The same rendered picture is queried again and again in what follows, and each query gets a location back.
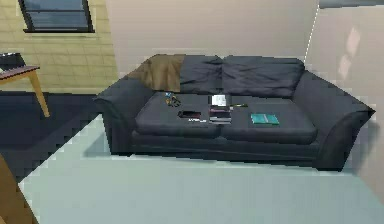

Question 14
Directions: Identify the dark framed window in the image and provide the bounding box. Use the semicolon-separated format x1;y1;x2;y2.
18;0;96;34

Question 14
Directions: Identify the brown throw blanket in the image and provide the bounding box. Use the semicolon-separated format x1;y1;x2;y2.
128;54;186;93

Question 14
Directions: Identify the black remote control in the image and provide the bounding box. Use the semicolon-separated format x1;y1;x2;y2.
177;110;208;123

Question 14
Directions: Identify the brown wooden furniture edge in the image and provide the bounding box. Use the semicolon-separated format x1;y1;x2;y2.
0;153;40;224

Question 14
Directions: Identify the brown wooden table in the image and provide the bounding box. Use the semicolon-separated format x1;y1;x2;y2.
0;65;51;118

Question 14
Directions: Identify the dark grey sofa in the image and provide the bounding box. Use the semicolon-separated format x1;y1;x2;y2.
93;54;376;172

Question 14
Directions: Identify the teal book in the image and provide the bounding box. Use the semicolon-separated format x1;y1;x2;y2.
250;113;281;126

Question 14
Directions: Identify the dark box on table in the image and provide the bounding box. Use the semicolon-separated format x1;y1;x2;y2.
0;52;27;72

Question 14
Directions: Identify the key ring with keys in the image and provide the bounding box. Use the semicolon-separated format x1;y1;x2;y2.
164;92;182;108

